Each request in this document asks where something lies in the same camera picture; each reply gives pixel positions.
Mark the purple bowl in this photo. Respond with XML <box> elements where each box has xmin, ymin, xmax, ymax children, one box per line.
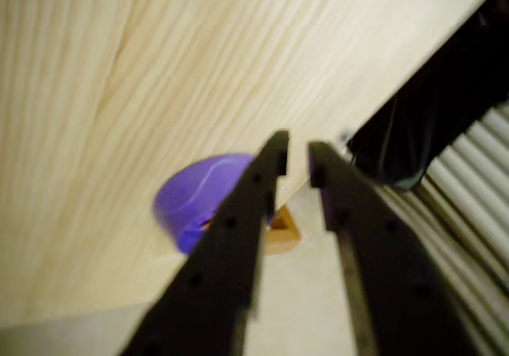
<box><xmin>152</xmin><ymin>153</ymin><xmax>276</xmax><ymax>256</ymax></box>

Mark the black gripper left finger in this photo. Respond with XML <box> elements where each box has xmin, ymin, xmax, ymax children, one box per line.
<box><xmin>119</xmin><ymin>129</ymin><xmax>290</xmax><ymax>356</ymax></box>

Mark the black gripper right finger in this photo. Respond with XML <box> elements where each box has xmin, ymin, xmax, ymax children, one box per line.
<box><xmin>308</xmin><ymin>141</ymin><xmax>479</xmax><ymax>356</ymax></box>

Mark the glossy black fabric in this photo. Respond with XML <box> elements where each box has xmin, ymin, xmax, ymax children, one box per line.
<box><xmin>344</xmin><ymin>0</ymin><xmax>509</xmax><ymax>192</ymax></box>

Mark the white ribbed radiator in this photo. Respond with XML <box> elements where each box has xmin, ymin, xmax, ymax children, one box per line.
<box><xmin>379</xmin><ymin>100</ymin><xmax>509</xmax><ymax>356</ymax></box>

